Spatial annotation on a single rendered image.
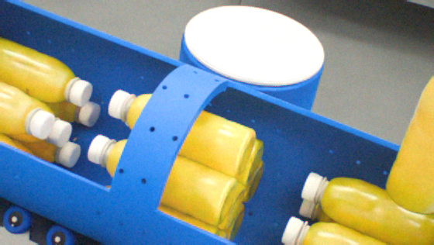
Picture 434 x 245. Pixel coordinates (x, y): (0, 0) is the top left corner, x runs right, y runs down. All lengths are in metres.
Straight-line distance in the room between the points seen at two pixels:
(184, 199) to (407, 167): 0.31
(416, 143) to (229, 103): 0.40
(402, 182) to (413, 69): 2.84
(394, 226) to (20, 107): 0.54
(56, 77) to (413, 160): 0.57
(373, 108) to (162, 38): 0.96
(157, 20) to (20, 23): 2.33
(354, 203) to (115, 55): 0.44
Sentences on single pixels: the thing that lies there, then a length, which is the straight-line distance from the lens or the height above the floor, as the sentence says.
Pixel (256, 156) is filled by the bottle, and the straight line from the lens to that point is 1.17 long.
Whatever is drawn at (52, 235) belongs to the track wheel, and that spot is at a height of 0.97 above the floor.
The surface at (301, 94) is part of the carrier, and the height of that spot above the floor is 1.00.
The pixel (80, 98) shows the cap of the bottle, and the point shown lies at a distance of 1.23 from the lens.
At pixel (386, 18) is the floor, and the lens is 4.12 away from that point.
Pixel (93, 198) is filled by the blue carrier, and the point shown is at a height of 1.11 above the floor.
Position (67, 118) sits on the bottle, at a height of 1.04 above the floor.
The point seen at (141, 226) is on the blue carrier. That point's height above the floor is 1.10.
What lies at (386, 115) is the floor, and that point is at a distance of 3.38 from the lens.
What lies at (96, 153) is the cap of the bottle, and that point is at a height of 1.12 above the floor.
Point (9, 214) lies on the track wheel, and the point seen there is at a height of 0.97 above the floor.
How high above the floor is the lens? 1.83
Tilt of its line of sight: 37 degrees down
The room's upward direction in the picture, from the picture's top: 11 degrees clockwise
